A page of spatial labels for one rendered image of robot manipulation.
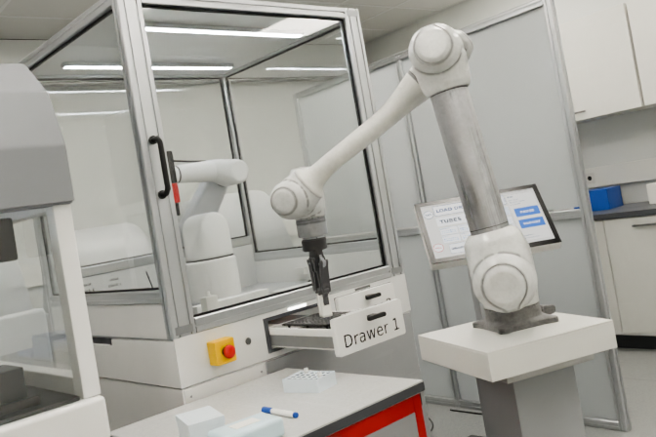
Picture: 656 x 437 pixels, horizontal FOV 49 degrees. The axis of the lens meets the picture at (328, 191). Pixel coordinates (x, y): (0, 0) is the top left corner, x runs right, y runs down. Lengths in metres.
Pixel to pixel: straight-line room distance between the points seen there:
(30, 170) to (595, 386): 2.80
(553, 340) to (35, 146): 1.34
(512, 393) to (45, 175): 1.30
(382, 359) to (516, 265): 1.04
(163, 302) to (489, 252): 0.96
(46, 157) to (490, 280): 1.08
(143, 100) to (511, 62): 2.06
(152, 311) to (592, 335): 1.25
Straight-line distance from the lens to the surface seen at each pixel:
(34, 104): 1.82
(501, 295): 1.78
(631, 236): 4.89
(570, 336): 1.95
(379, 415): 1.85
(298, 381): 2.02
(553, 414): 2.10
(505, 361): 1.85
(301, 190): 1.91
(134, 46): 2.23
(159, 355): 2.26
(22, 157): 1.75
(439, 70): 1.82
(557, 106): 3.55
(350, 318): 2.12
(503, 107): 3.73
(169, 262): 2.15
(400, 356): 2.77
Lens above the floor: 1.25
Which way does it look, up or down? 1 degrees up
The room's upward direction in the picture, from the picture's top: 10 degrees counter-clockwise
